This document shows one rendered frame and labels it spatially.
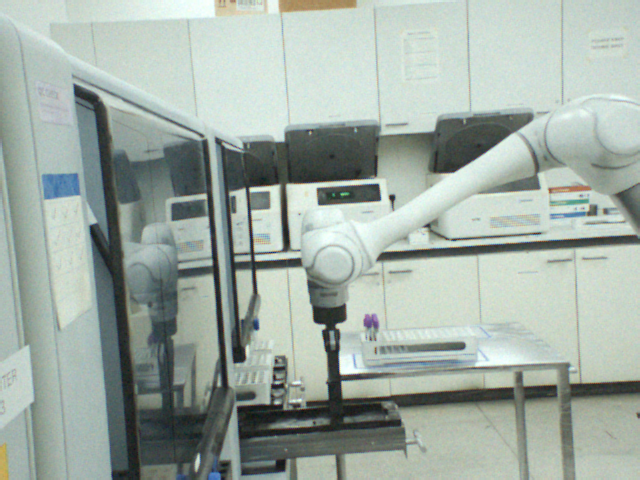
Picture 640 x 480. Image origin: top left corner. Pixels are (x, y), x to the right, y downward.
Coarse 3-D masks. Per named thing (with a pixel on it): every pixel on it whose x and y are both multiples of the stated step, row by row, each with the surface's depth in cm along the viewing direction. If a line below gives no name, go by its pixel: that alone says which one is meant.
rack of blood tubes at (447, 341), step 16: (384, 336) 190; (400, 336) 188; (416, 336) 188; (432, 336) 187; (448, 336) 186; (464, 336) 184; (368, 352) 185; (384, 352) 187; (400, 352) 187; (416, 352) 185; (432, 352) 185; (448, 352) 185; (464, 352) 185
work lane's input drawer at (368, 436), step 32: (256, 416) 156; (288, 416) 156; (320, 416) 155; (352, 416) 154; (384, 416) 151; (256, 448) 145; (288, 448) 145; (320, 448) 145; (352, 448) 145; (384, 448) 146
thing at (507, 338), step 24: (360, 336) 217; (480, 336) 208; (504, 336) 206; (528, 336) 205; (360, 360) 190; (456, 360) 185; (480, 360) 183; (504, 360) 182; (528, 360) 181; (552, 360) 180; (336, 456) 182
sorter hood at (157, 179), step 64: (128, 128) 61; (128, 192) 59; (192, 192) 94; (128, 256) 57; (192, 256) 90; (128, 320) 54; (192, 320) 86; (128, 384) 54; (192, 384) 84; (128, 448) 55; (192, 448) 81
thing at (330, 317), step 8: (344, 304) 153; (320, 312) 151; (328, 312) 150; (336, 312) 150; (344, 312) 152; (320, 320) 151; (328, 320) 150; (336, 320) 151; (344, 320) 152; (328, 328) 150; (328, 336) 150; (336, 336) 151
